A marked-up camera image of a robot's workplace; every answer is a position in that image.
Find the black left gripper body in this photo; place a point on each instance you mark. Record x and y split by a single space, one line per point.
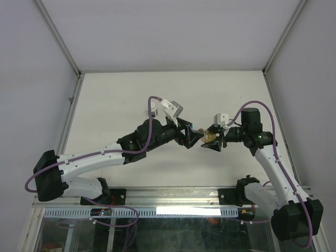
178 136

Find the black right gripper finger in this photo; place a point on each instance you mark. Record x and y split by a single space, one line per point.
215 145
213 128

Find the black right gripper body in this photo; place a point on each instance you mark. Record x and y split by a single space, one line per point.
222 138

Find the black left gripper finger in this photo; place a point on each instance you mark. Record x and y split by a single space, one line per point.
194 133
192 142

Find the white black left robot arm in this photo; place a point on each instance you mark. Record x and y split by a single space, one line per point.
61 175

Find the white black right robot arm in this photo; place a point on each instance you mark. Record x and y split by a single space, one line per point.
292 213

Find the white capped dark pill bottle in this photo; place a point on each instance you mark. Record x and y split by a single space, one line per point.
153 109

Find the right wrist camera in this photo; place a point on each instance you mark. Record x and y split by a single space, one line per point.
221 120

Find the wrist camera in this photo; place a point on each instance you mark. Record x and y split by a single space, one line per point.
221 120
172 110

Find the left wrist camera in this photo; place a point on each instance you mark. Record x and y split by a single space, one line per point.
172 110

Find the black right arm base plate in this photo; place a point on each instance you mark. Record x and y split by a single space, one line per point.
232 196

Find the aluminium mounting rail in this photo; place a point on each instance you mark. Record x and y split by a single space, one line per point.
150 197

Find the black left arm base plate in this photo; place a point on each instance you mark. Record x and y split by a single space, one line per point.
116 196

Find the left aluminium frame post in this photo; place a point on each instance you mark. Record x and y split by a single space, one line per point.
50 24

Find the aluminium frame post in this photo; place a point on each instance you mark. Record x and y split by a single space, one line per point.
284 35
50 24

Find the grey slotted cable duct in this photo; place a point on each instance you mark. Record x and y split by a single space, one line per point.
151 212

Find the right aluminium frame post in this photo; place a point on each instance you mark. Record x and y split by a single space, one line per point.
284 35

